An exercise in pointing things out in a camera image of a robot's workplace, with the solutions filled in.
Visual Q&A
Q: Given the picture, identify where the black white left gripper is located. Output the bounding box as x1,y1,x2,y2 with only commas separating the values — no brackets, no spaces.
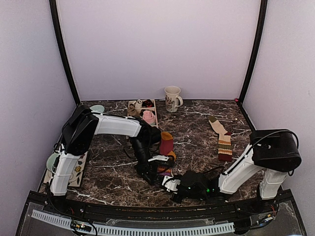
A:
130,137,157,185

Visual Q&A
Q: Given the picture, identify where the maroon purple orange striped sock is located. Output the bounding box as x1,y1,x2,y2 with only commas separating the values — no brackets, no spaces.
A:
157,132,176,177

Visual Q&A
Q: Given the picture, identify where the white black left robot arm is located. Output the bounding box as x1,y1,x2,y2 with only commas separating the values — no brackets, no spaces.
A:
50,105,175,214

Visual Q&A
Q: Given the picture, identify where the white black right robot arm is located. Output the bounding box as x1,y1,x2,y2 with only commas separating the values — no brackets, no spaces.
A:
158,129,302,213

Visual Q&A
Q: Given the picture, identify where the cream olive striped sock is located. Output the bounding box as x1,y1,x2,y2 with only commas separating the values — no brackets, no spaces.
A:
208,116,232,162

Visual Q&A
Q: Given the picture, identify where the pink rolled sock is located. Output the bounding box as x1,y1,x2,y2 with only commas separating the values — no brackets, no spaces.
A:
142,115,156,125

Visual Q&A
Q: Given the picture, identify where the beige rolled sock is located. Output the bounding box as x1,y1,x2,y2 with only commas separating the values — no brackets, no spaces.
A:
127,104,140,117

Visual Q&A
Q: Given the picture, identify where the wooden compartment organizer box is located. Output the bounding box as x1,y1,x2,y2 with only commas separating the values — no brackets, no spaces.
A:
127,99,158,128

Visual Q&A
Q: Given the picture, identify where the white ribbed rolled sock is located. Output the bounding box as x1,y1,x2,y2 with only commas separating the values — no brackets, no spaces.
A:
134,99,143,110

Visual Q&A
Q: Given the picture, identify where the black red rolled sock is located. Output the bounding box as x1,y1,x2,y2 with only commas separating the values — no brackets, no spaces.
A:
142,99,154,108

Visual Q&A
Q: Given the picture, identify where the floral patterned tile coaster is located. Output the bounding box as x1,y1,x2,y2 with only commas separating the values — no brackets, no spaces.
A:
42,152,88,187

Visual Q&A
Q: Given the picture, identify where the seashell coral ceramic mug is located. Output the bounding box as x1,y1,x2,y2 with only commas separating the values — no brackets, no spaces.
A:
164,86,184,113

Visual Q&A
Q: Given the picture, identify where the light blue ceramic bowl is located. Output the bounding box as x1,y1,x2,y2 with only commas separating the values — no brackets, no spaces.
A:
90,105,105,113

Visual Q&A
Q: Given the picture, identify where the small green cup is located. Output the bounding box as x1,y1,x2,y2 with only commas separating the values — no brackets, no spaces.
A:
46,152,60,174

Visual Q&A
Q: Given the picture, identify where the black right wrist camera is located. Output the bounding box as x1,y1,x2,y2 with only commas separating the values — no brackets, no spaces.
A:
180,170,208,192

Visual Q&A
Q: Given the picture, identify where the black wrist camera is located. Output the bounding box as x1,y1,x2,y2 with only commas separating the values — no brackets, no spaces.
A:
180,170,208,192
149,126,161,146

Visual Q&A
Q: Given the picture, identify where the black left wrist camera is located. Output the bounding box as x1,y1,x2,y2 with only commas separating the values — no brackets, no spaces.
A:
149,126,161,146

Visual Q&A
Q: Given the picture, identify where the black front frame rail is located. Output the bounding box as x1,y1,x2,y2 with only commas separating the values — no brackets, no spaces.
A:
23,190,292,222

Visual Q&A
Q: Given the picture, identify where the white slotted cable duct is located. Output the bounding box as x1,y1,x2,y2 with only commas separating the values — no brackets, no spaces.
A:
31,210,235,236

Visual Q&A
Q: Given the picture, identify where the black left corner post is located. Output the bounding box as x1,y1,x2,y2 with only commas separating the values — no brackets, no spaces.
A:
49,0,81,105

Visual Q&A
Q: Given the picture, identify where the black corner post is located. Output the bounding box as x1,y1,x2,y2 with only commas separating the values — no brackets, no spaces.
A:
238,0,268,107
49,0,81,105

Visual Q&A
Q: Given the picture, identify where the black right corner post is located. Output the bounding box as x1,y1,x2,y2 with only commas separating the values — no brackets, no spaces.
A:
238,0,268,107

